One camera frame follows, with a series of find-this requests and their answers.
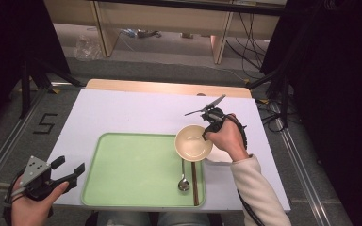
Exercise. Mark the white table board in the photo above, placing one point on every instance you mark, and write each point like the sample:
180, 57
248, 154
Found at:
132, 109

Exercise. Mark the aluminium floor rail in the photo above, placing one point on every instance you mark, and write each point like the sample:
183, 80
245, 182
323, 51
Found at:
301, 175
9, 144

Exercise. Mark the person's right hand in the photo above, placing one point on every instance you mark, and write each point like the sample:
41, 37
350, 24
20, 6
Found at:
231, 139

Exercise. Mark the black metal stand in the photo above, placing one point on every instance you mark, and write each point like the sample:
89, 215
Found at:
284, 100
25, 91

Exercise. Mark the green tray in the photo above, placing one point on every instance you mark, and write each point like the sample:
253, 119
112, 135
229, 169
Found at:
132, 171

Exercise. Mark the light wooden desk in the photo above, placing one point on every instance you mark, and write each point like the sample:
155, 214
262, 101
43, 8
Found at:
157, 17

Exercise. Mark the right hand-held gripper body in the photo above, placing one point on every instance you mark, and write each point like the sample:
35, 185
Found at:
213, 116

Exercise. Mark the person's legs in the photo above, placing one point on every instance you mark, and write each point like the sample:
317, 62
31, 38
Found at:
125, 219

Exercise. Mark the person's left hand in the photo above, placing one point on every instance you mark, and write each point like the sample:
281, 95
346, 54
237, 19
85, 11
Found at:
29, 212

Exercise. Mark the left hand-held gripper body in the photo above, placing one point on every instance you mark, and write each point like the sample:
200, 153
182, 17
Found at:
36, 175

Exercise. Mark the black curtain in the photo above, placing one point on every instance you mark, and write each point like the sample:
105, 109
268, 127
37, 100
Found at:
336, 94
12, 37

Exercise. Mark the clear plastic bag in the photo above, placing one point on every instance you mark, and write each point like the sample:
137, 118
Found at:
88, 47

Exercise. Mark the metal spoon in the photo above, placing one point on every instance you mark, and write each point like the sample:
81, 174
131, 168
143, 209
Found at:
184, 185

